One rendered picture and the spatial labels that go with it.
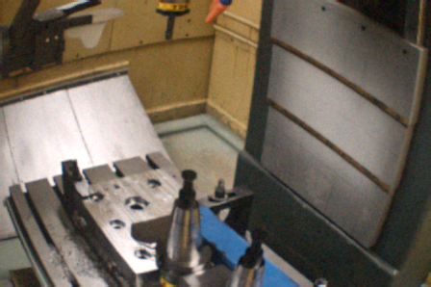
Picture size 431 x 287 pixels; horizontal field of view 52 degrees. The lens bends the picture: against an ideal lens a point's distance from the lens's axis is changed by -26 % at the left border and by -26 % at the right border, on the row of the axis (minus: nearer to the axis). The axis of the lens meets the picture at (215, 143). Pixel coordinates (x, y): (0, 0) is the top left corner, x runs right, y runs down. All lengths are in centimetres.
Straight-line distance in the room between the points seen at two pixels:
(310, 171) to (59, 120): 91
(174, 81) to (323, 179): 106
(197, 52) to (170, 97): 21
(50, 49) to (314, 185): 80
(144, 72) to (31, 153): 65
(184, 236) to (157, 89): 161
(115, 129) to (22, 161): 43
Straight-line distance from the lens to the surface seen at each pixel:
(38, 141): 177
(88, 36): 72
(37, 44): 71
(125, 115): 191
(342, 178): 122
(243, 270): 49
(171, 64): 214
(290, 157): 135
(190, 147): 213
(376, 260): 123
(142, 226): 65
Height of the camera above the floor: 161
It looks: 28 degrees down
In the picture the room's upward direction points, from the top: 7 degrees clockwise
